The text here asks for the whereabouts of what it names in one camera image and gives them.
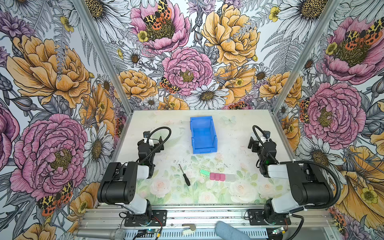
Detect black handled screwdriver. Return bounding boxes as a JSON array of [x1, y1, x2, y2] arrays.
[[179, 164, 191, 187]]

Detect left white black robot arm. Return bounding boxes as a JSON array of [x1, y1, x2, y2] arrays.
[[97, 127, 172, 227]]

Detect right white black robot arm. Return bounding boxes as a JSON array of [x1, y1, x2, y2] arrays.
[[248, 125, 342, 225]]

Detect blue plastic bin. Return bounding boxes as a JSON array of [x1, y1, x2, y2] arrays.
[[190, 116, 218, 154]]

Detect pink block strip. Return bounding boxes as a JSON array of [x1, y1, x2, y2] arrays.
[[209, 173, 237, 182]]

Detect green toy brick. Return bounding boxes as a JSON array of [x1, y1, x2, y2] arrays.
[[200, 170, 211, 177]]

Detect grey fuzzy microphone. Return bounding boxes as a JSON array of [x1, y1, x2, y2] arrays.
[[215, 221, 251, 240]]

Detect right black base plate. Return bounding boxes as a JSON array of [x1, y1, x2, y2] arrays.
[[246, 209, 291, 226]]

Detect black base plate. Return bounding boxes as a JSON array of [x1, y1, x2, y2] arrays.
[[124, 210, 168, 227], [246, 209, 291, 226]]

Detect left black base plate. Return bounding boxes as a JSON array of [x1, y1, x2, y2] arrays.
[[124, 210, 168, 227]]

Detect aluminium front rail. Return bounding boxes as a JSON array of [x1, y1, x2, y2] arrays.
[[78, 204, 333, 230]]

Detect white vented cable duct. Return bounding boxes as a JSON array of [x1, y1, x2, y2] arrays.
[[124, 228, 269, 240]]

